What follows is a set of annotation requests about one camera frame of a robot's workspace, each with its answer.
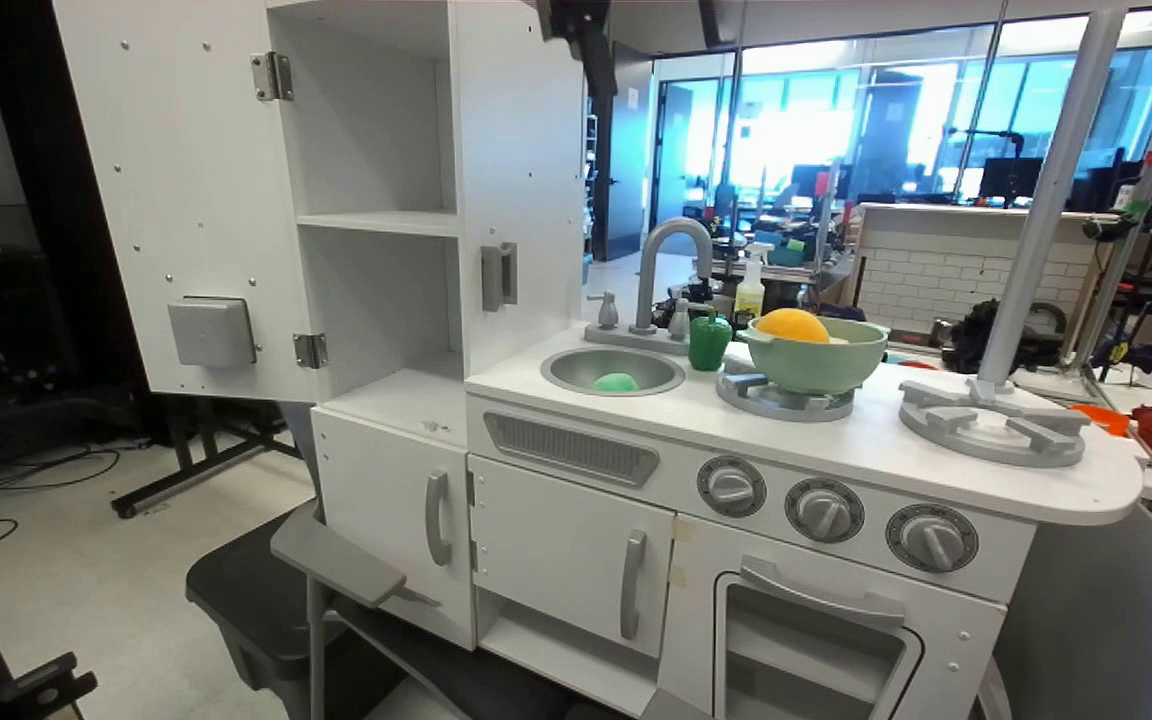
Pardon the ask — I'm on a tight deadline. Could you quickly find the black backpack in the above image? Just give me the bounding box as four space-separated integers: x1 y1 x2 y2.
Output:
938 295 1076 380

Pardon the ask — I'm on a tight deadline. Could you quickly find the white sink cabinet door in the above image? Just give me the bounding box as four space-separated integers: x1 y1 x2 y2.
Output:
469 451 680 664

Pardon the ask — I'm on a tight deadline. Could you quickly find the grey ice dispenser box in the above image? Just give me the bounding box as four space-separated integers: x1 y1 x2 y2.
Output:
162 294 263 378

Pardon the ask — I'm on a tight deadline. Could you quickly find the silver door hinge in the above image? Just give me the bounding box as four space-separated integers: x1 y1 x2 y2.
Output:
288 327 330 378
249 50 295 110

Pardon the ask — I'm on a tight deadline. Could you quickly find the yellow spray bottle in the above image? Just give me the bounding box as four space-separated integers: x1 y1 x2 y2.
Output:
728 246 772 325

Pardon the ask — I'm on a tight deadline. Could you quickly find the green toy cup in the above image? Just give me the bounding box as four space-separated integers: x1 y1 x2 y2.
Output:
682 310 735 378

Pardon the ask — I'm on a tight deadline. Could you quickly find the grey toy stove burner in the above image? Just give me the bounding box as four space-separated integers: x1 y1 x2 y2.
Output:
896 378 1093 471

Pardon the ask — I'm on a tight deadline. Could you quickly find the black desk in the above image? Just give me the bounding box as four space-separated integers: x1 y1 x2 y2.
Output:
106 397 311 525

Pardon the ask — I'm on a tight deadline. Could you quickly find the white toy kitchen unit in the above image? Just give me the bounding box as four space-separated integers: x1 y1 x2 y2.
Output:
263 0 1149 720

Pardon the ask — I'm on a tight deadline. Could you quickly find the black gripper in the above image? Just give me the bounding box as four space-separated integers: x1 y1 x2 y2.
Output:
536 0 615 43

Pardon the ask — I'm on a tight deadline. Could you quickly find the grey short fridge door handle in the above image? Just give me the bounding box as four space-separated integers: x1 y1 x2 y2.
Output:
418 469 461 574

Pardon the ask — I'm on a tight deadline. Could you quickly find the white short fridge door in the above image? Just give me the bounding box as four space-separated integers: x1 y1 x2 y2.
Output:
308 401 477 645

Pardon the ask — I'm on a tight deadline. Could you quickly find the grey toy phone cradle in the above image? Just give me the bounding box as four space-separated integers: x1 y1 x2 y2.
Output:
477 239 522 315

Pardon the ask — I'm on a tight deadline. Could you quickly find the white slotted wheel plate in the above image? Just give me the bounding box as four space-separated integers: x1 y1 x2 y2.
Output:
712 366 859 429

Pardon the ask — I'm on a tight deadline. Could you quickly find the grey oven door handle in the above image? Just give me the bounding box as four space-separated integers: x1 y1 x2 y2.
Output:
735 555 916 635

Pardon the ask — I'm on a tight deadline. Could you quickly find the pale green bowl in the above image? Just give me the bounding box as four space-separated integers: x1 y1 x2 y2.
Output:
735 315 896 401

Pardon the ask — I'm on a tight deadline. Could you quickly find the silver toy faucet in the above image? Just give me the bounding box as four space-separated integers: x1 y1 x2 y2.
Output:
581 212 718 355

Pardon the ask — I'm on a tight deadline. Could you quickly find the white tall fridge door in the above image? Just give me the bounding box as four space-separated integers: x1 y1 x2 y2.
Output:
48 0 328 409

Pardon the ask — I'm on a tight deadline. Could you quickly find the yellow toy lemon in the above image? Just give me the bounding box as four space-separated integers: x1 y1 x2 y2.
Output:
750 306 835 351

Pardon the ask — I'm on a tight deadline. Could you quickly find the grey vent panel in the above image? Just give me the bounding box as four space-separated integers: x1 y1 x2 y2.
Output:
478 409 663 498

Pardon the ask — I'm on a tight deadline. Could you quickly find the orange plastic tool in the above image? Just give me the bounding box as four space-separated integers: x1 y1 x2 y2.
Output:
1073 401 1134 441

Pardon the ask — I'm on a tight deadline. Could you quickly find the white office counter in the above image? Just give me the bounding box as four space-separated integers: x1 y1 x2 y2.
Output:
853 196 1116 342

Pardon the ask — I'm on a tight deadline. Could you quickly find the grey cabinet door handle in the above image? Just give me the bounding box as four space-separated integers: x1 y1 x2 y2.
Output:
615 533 650 650

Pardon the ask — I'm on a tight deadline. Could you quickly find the grey stove knob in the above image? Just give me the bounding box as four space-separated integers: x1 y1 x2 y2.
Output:
780 475 869 547
692 451 772 525
883 501 984 582

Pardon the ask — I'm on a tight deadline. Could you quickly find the white metal pole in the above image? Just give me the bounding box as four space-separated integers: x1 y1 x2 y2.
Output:
973 0 1134 406

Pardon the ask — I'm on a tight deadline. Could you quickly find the white oven door with window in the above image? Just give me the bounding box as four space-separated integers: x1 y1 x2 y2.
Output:
656 516 1006 720

